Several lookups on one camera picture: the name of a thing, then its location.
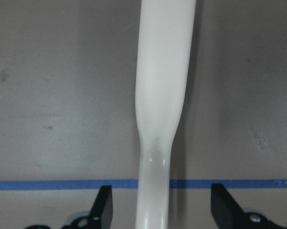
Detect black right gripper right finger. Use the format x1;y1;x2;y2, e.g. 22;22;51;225
211;183;258;229

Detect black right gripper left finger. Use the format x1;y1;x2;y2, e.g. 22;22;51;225
88;185;113;229

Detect white brush black bristles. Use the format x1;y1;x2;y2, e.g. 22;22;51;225
135;0;196;229

